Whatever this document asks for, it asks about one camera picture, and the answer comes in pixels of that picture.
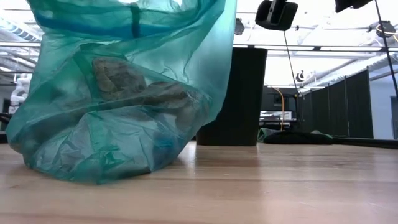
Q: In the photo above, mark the black partition wall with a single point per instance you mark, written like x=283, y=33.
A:
x=335, y=105

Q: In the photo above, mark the black trash bin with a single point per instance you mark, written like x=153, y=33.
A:
x=242, y=99

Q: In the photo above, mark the black and gray cloth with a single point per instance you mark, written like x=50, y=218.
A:
x=295, y=137

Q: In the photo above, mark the teal trash bag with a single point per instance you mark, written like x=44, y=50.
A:
x=109, y=149

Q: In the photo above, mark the white humanoid robot figure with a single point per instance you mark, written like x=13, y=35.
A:
x=19, y=93

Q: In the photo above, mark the black background cabinet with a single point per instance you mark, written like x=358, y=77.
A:
x=275, y=99

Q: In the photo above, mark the silver ventilation duct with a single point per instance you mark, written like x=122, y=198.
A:
x=15, y=31

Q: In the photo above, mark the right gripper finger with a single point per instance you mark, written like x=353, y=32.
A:
x=276, y=15
x=351, y=4

